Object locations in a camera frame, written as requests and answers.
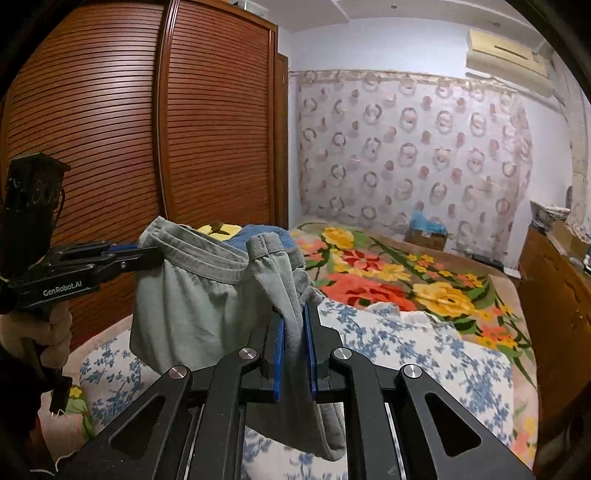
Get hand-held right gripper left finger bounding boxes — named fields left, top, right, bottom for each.
left=55, top=318, right=284, bottom=480

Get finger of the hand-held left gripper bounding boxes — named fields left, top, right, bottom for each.
left=44, top=240, right=163, bottom=283

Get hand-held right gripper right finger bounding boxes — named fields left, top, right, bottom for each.
left=302, top=302, right=534, bottom=480

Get grey pants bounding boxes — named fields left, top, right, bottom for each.
left=128, top=216, right=348, bottom=462

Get person's left hand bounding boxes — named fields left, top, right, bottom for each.
left=0, top=305, right=73, bottom=370

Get blue floral white quilt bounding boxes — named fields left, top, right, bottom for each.
left=78, top=295, right=515, bottom=480

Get slatted wooden wardrobe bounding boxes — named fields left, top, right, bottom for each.
left=0, top=0, right=290, bottom=352

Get blue jeans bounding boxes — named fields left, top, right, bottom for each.
left=228, top=224, right=296, bottom=254

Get small cardboard box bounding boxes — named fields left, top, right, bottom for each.
left=405, top=228, right=448, bottom=253

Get blue plastic bag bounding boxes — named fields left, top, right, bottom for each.
left=410, top=211, right=448, bottom=234

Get wooden cabinet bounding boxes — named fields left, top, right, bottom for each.
left=517, top=226, right=591, bottom=472

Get stack of newspapers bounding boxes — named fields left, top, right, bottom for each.
left=529, top=200, right=571, bottom=228

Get white lace cloth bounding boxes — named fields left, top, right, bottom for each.
left=566, top=60, right=591, bottom=241

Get beige air conditioner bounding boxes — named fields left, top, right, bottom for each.
left=464, top=28, right=555, bottom=97

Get ring print curtain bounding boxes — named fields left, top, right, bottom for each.
left=295, top=69, right=534, bottom=273

